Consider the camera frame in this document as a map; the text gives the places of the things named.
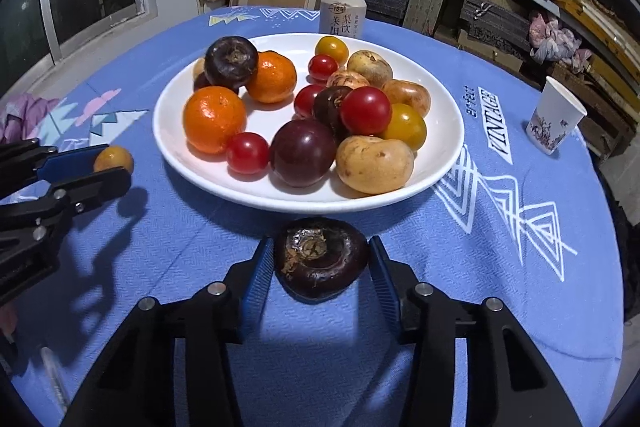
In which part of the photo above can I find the large yellow passion fruit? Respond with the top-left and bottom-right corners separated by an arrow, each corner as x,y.
346,50 -> 394,88

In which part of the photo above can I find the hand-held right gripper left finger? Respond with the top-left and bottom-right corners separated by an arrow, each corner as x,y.
60,237 -> 276,427

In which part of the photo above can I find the pink cloth bundle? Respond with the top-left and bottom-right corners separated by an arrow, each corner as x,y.
529,11 -> 593,72

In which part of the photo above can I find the amber yellow tomato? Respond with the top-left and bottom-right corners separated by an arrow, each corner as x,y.
382,103 -> 427,152

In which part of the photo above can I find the spotted orange-yellow passion fruit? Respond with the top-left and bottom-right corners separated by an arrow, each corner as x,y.
381,79 -> 432,118

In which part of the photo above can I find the red tomato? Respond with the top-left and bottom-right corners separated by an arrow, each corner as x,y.
340,86 -> 393,136
293,84 -> 326,118
226,132 -> 271,175
307,54 -> 340,82

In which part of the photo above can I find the white oval plate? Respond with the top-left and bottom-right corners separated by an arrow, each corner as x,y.
152,33 -> 466,214

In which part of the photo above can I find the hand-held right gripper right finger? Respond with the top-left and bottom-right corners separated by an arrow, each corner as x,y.
367,235 -> 583,427

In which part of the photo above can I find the purple cloth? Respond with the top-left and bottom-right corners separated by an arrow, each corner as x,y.
0,93 -> 61,145

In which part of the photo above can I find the small yellow-orange tomato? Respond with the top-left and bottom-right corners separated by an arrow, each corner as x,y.
93,146 -> 135,175

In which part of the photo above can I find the tan yellow passion fruit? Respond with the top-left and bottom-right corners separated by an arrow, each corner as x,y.
335,135 -> 415,194

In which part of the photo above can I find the white drink can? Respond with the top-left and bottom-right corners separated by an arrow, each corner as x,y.
320,0 -> 367,40

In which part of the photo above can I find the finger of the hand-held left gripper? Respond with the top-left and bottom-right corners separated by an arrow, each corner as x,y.
0,139 -> 108,194
50,167 -> 133,219

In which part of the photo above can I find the orange-yellow tomato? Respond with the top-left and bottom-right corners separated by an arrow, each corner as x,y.
314,36 -> 350,65

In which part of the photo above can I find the black bag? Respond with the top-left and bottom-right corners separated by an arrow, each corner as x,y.
600,167 -> 632,323

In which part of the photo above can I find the striped orange tomato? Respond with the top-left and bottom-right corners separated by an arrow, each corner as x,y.
326,70 -> 371,90

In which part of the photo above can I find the stack of dark brown boxes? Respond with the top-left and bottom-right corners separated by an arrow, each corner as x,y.
457,0 -> 533,58

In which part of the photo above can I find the white floral paper cup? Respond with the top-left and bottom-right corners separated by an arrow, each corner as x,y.
525,76 -> 588,155

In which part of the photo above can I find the orange mandarin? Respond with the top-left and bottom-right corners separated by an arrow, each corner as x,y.
182,86 -> 248,155
245,50 -> 298,104

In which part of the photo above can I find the stack of yellow flat boxes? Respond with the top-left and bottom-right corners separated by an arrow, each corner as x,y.
552,0 -> 640,108

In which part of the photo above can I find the blue patterned tablecloth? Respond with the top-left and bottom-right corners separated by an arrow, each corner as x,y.
10,6 -> 628,427

